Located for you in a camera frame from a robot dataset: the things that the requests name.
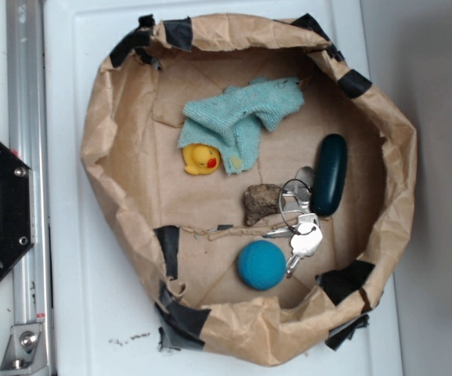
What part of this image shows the light blue terry cloth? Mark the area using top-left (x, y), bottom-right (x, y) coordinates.
top-left (178, 77), bottom-right (304, 175)

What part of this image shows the brown rough rock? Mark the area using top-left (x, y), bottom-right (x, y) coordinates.
top-left (243, 183), bottom-right (281, 226)

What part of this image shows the brown paper bag bin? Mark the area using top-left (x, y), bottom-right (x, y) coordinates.
top-left (81, 14), bottom-right (418, 366)

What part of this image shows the yellow rubber duck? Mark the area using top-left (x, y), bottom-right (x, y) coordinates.
top-left (182, 143), bottom-right (221, 175)

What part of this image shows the blue foam ball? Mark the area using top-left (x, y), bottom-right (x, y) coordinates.
top-left (237, 240), bottom-right (285, 291)

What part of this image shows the dark teal oval case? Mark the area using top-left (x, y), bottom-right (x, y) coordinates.
top-left (312, 134), bottom-right (348, 217)

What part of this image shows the white plastic tray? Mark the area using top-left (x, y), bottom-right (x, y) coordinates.
top-left (43, 1), bottom-right (403, 375)

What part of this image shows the silver key bunch on ring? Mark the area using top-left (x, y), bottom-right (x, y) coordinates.
top-left (262, 166), bottom-right (324, 278)

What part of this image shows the grey metal corner bracket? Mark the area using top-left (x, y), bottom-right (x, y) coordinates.
top-left (0, 323), bottom-right (47, 375)

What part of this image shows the aluminium extrusion rail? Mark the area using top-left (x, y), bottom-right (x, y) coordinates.
top-left (5, 1), bottom-right (56, 375)

